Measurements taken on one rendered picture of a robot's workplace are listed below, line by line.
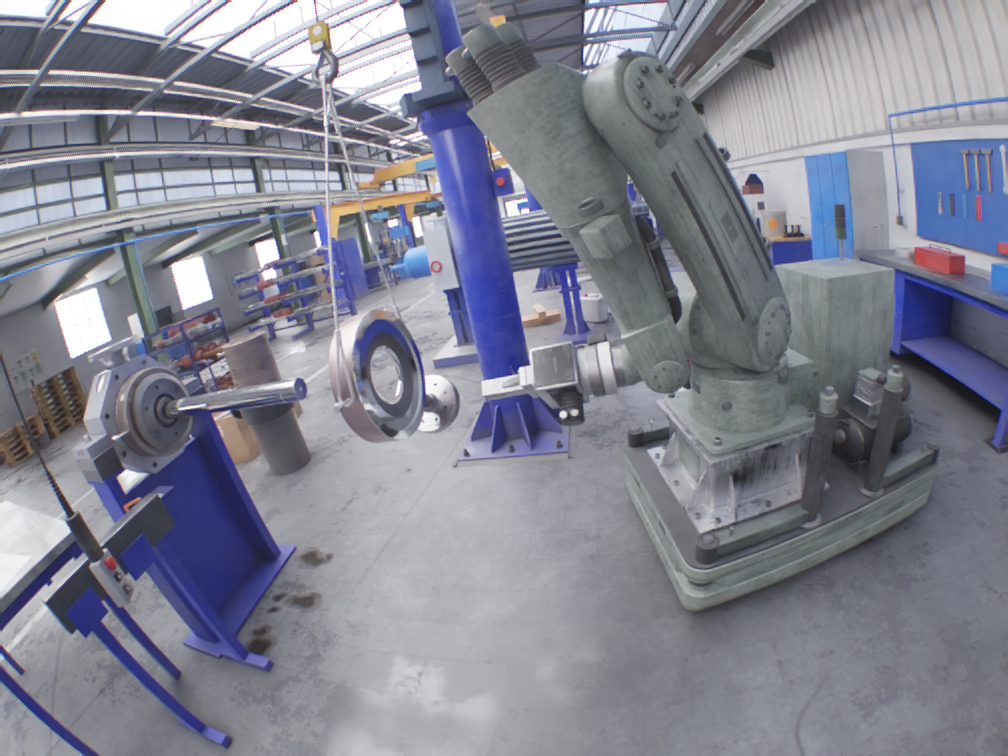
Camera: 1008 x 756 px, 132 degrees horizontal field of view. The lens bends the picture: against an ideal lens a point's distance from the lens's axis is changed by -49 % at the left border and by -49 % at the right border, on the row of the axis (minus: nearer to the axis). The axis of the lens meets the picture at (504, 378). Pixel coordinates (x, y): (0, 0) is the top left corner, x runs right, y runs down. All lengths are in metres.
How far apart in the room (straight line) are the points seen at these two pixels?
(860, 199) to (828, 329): 3.09
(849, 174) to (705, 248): 3.80
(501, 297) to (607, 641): 1.91
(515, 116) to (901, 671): 2.03
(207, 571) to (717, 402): 2.42
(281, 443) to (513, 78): 3.01
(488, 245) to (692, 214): 1.68
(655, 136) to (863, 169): 4.05
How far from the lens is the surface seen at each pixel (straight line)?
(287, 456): 3.50
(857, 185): 4.86
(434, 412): 1.47
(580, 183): 1.00
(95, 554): 1.14
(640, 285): 1.12
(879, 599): 1.99
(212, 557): 2.48
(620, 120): 0.97
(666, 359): 1.23
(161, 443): 1.95
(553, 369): 1.24
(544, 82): 1.00
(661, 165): 1.00
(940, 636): 1.99
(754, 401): 1.56
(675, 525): 1.65
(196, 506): 2.40
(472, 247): 2.56
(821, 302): 1.89
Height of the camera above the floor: 1.43
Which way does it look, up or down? 21 degrees down
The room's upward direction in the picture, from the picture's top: 12 degrees counter-clockwise
